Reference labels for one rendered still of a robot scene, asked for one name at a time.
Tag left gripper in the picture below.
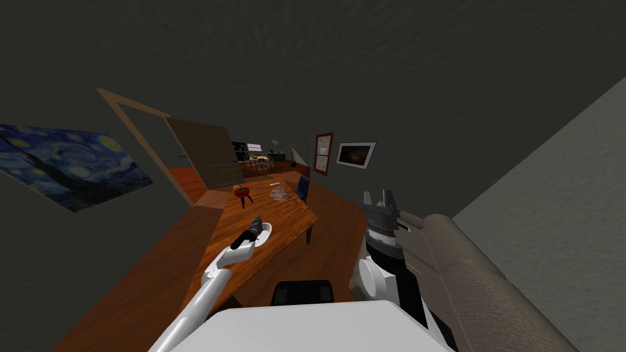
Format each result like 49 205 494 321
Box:
246 214 265 242

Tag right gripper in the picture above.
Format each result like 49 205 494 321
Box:
362 189 403 232

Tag white plate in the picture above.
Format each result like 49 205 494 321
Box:
253 222 273 246

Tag brown wooden table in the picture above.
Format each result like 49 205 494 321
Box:
180 180 320 315

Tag plant in red pot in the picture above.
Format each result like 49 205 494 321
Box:
226 165 256 210

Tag white framed dark picture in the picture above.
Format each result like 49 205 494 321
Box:
336 141 378 171

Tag blue chair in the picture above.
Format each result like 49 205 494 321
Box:
295 175 312 205

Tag pale dining table with chairs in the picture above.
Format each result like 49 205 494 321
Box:
246 154 276 172

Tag red framed window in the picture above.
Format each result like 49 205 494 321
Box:
312 131 336 177

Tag brown door leaf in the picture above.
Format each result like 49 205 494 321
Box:
163 116 237 192

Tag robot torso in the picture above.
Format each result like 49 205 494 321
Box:
168 280 457 352

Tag brown sofa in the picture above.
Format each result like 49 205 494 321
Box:
394 211 584 352

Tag blue starry night painting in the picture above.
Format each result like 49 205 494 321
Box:
0 123 155 214

